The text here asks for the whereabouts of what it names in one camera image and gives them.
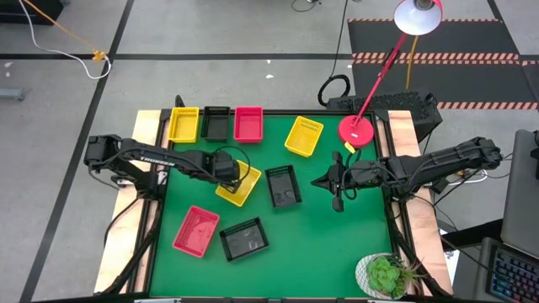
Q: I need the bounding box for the red plastic slotted basket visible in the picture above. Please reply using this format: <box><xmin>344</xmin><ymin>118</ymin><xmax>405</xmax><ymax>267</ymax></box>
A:
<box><xmin>172</xmin><ymin>205</ymin><xmax>221</xmax><ymax>259</ymax></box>
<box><xmin>233</xmin><ymin>106</ymin><xmax>264</xmax><ymax>145</ymax></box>

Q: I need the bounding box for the black perforated computer case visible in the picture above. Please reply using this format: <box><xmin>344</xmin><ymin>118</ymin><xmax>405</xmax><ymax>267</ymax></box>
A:
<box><xmin>326</xmin><ymin>91</ymin><xmax>444</xmax><ymax>143</ymax></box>

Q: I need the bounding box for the wooden table side board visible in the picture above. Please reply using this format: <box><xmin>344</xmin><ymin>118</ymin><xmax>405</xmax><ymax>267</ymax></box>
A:
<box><xmin>386</xmin><ymin>109</ymin><xmax>455</xmax><ymax>296</ymax></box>
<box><xmin>93</xmin><ymin>109</ymin><xmax>169</xmax><ymax>295</ymax></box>

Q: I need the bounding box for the yellow plastic slotted basket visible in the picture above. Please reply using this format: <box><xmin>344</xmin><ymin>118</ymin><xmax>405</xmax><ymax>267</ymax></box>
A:
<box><xmin>284</xmin><ymin>115</ymin><xmax>325</xmax><ymax>158</ymax></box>
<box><xmin>168</xmin><ymin>106</ymin><xmax>200</xmax><ymax>145</ymax></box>
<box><xmin>215</xmin><ymin>158</ymin><xmax>263</xmax><ymax>208</ymax></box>

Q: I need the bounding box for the succulent in white pot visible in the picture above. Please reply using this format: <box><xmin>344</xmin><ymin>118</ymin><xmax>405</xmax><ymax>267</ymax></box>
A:
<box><xmin>355</xmin><ymin>251</ymin><xmax>427</xmax><ymax>301</ymax></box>

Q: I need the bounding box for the grey laptop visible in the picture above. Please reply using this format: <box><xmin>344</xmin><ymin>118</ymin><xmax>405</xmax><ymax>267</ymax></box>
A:
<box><xmin>499</xmin><ymin>128</ymin><xmax>539</xmax><ymax>260</ymax></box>

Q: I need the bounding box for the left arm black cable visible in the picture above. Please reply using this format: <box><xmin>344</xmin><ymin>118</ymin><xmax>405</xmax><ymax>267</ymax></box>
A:
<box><xmin>197</xmin><ymin>146</ymin><xmax>253</xmax><ymax>189</ymax></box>

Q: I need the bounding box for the white floor cable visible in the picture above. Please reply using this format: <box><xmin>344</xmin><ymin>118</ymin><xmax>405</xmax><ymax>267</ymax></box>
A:
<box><xmin>16</xmin><ymin>0</ymin><xmax>113</xmax><ymax>81</ymax></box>

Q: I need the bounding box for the black plastic slotted basket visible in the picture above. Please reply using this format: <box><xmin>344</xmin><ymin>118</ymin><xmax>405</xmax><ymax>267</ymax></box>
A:
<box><xmin>264</xmin><ymin>164</ymin><xmax>303</xmax><ymax>210</ymax></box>
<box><xmin>218</xmin><ymin>216</ymin><xmax>270</xmax><ymax>263</ymax></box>
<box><xmin>200</xmin><ymin>105</ymin><xmax>232</xmax><ymax>142</ymax></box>

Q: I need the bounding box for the black coiled power cable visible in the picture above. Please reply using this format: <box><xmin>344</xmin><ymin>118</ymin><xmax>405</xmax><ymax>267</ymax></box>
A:
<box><xmin>317</xmin><ymin>0</ymin><xmax>352</xmax><ymax>108</ymax></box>

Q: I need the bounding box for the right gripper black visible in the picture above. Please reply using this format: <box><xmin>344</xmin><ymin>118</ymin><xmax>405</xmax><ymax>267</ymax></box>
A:
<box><xmin>310</xmin><ymin>150</ymin><xmax>382</xmax><ymax>214</ymax></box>

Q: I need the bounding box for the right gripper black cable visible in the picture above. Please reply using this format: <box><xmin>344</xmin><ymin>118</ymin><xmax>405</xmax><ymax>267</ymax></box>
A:
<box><xmin>339</xmin><ymin>147</ymin><xmax>364</xmax><ymax>202</ymax></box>

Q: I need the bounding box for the red desk lamp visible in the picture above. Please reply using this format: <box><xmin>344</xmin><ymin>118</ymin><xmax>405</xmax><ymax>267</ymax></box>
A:
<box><xmin>337</xmin><ymin>0</ymin><xmax>444</xmax><ymax>150</ymax></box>

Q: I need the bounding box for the white thin cable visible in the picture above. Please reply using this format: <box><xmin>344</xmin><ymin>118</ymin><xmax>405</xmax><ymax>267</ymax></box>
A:
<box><xmin>446</xmin><ymin>167</ymin><xmax>489</xmax><ymax>187</ymax></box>

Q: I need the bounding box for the black hazard-striped floor mat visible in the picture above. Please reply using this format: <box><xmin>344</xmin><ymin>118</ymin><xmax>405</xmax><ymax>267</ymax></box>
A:
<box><xmin>347</xmin><ymin>17</ymin><xmax>539</xmax><ymax>111</ymax></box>

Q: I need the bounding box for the yellow cord with connector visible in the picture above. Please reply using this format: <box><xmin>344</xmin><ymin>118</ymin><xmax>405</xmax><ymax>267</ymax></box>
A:
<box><xmin>23</xmin><ymin>0</ymin><xmax>107</xmax><ymax>63</ymax></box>

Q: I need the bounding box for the yellow hanging cable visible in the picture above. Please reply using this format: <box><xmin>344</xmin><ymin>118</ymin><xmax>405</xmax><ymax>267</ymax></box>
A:
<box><xmin>404</xmin><ymin>35</ymin><xmax>420</xmax><ymax>91</ymax></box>

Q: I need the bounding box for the backlit black keyboard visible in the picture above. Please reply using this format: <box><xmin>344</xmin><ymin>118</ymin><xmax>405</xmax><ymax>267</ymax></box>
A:
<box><xmin>486</xmin><ymin>237</ymin><xmax>539</xmax><ymax>303</ymax></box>

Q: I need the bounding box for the black floor equipment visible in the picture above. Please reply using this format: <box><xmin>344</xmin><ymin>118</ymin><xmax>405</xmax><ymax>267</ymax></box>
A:
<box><xmin>0</xmin><ymin>0</ymin><xmax>65</xmax><ymax>26</ymax></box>

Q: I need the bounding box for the grey floor bracket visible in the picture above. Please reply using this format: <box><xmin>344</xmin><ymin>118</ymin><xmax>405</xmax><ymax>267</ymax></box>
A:
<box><xmin>0</xmin><ymin>87</ymin><xmax>27</xmax><ymax>102</ymax></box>

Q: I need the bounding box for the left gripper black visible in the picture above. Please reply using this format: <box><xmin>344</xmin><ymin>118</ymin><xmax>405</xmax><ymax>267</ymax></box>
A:
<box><xmin>210</xmin><ymin>150</ymin><xmax>244</xmax><ymax>194</ymax></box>

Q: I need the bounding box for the black aluminium table frame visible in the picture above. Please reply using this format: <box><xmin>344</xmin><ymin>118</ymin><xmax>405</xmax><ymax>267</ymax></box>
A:
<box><xmin>100</xmin><ymin>94</ymin><xmax>454</xmax><ymax>303</ymax></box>

